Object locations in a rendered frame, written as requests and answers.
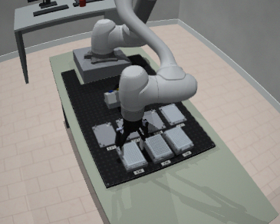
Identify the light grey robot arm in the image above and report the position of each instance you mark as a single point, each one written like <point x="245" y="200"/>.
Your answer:
<point x="170" y="84"/>

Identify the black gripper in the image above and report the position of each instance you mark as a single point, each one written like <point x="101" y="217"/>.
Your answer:
<point x="130" y="127"/>

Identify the white button panel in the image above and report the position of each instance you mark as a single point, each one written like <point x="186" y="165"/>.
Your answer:
<point x="112" y="99"/>

